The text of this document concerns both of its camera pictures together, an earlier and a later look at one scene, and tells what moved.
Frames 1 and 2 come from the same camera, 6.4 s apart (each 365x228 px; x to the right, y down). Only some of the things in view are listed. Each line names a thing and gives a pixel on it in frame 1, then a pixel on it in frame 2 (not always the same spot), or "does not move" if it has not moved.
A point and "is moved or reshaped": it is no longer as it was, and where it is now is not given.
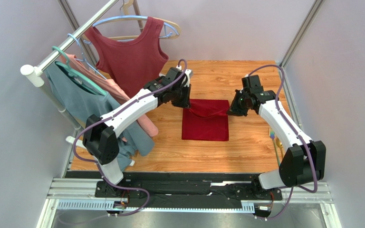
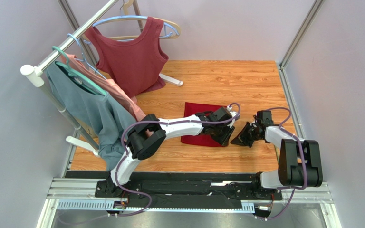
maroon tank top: [133, 64] does not move
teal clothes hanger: [78, 77] does not move
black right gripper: [236, 105] → [250, 133]
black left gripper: [186, 103] → [224, 140]
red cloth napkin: [206, 119] is moved or reshaped
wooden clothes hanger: [125, 5] does not move
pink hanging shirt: [145, 125] does not move
